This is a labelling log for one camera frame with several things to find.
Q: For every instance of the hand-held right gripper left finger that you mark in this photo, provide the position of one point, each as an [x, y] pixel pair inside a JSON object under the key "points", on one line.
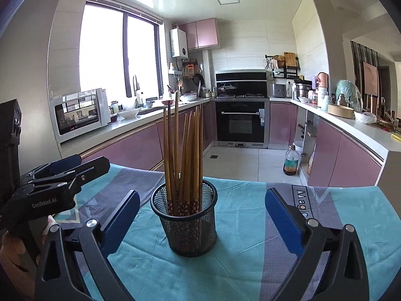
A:
{"points": [[120, 225]]}

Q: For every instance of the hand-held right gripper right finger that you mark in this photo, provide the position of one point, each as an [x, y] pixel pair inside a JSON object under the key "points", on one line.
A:
{"points": [[282, 222]]}

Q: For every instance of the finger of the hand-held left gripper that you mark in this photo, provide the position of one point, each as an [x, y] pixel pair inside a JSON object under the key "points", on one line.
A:
{"points": [[64, 163], [94, 171]]}

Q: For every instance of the black mesh holder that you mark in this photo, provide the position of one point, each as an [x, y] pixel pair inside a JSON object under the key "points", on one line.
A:
{"points": [[188, 235]]}

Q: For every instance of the bundle of wooden chopsticks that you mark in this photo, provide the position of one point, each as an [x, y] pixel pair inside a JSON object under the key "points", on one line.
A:
{"points": [[188, 150]]}

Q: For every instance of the person's left hand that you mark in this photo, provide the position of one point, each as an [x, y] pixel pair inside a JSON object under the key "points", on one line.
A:
{"points": [[14, 257]]}

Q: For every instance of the white microwave oven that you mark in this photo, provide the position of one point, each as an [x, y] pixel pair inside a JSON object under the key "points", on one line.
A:
{"points": [[78, 116]]}

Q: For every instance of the pink base cabinets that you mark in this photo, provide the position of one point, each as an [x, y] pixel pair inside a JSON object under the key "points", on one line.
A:
{"points": [[137, 144], [344, 160]]}

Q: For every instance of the teal and grey tablecloth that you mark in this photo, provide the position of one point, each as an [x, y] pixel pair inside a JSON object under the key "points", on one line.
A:
{"points": [[238, 257]]}

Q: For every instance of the oil bottle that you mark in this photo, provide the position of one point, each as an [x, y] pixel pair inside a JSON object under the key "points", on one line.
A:
{"points": [[291, 163]]}

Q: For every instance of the glass jar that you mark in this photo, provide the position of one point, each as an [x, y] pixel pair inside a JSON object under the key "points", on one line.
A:
{"points": [[114, 108]]}

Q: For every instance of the large white bowl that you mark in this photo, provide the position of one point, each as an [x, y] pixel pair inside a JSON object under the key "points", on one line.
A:
{"points": [[129, 113]]}

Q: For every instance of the steel faucet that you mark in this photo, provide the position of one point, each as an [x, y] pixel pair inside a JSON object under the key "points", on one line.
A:
{"points": [[137, 91]]}

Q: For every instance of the pink bowl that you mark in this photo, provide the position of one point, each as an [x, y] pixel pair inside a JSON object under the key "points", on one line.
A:
{"points": [[167, 102]]}

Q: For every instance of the black built-in oven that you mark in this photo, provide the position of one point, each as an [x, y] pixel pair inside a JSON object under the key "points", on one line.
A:
{"points": [[241, 122]]}

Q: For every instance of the kitchen window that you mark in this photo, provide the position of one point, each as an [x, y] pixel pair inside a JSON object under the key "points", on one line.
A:
{"points": [[103, 53]]}

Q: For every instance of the small white bowl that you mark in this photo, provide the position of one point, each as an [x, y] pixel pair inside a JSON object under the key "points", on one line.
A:
{"points": [[189, 98]]}

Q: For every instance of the round wooden steamer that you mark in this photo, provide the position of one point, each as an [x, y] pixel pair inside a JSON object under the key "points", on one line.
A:
{"points": [[341, 111]]}

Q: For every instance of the grey rice cooker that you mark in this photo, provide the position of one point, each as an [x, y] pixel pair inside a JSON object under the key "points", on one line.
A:
{"points": [[278, 90]]}

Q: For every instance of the steel pot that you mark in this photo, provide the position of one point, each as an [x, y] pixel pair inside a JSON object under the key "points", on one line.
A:
{"points": [[302, 91]]}

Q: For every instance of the bowl in plastic bag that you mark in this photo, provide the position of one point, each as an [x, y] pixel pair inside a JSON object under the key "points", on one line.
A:
{"points": [[365, 117]]}

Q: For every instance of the hanging frying pan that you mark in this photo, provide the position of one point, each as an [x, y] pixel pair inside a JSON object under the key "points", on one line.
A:
{"points": [[198, 79]]}

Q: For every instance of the yellow box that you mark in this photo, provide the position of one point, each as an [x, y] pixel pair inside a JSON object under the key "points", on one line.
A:
{"points": [[396, 136]]}

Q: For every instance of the pot with glass lid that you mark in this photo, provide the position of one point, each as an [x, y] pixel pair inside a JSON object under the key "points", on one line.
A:
{"points": [[227, 88]]}

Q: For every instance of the pink kettle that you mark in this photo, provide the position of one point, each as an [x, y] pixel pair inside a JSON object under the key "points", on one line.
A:
{"points": [[322, 83]]}

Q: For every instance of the black range hood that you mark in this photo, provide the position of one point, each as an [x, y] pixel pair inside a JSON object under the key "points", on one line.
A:
{"points": [[250, 78]]}

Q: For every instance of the white water heater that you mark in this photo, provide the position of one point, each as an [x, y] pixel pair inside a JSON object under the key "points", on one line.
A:
{"points": [[179, 42]]}

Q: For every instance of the wooden cutting board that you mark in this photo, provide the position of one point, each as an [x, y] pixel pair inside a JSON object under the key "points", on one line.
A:
{"points": [[290, 59]]}

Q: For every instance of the pink painting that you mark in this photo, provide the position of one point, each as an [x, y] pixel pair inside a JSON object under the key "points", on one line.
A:
{"points": [[370, 78]]}

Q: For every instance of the black wall rack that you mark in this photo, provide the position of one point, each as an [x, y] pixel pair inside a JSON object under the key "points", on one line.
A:
{"points": [[282, 72]]}

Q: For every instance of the striped wall panel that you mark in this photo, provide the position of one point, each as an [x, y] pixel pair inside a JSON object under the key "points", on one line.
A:
{"points": [[356, 69]]}

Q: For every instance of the pink wall cabinet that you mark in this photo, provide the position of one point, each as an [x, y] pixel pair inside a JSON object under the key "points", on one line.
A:
{"points": [[200, 33]]}

